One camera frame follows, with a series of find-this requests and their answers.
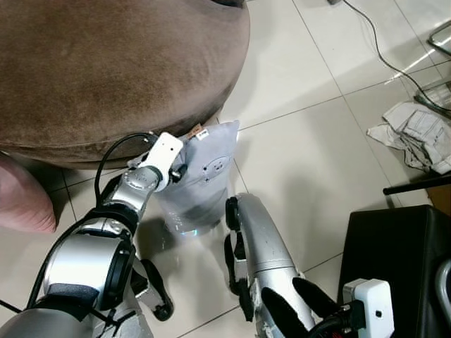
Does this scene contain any thin grey floor cable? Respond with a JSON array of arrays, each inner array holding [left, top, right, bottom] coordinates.
[[342, 0, 451, 108]]

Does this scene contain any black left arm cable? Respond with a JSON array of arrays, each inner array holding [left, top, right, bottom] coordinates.
[[94, 132, 160, 206]]

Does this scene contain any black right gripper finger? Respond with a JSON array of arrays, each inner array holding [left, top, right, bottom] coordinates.
[[292, 277, 339, 316], [262, 287, 314, 337]]

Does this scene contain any black leather stool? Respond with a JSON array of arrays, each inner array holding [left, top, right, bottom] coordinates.
[[338, 204, 451, 338]]

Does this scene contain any pink round cushion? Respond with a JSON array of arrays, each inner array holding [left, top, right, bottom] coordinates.
[[0, 155, 57, 234]]

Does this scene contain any brown velvet round sofa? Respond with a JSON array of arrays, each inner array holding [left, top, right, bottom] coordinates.
[[0, 0, 252, 170]]

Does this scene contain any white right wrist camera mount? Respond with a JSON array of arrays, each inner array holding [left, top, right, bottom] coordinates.
[[343, 278, 395, 338]]

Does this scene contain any white table with black legs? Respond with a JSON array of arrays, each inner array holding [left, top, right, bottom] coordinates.
[[383, 175, 451, 196]]

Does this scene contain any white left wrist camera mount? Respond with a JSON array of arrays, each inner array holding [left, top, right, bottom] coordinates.
[[144, 132, 185, 192]]

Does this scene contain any crumpled white cloth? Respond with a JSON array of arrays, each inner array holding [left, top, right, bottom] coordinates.
[[366, 102, 451, 176]]

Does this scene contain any large brown cardboard box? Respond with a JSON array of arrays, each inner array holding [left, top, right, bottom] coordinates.
[[426, 184, 451, 216]]

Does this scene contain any black robot left foot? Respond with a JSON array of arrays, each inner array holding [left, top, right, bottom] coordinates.
[[130, 257, 175, 323]]

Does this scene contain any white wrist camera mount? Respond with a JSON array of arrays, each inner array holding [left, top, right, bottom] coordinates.
[[343, 278, 395, 338], [144, 132, 185, 192]]

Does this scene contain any chrome bent tube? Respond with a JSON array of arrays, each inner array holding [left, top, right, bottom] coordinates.
[[435, 257, 451, 305]]

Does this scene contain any white pillow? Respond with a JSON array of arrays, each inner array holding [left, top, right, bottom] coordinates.
[[152, 120, 241, 234]]

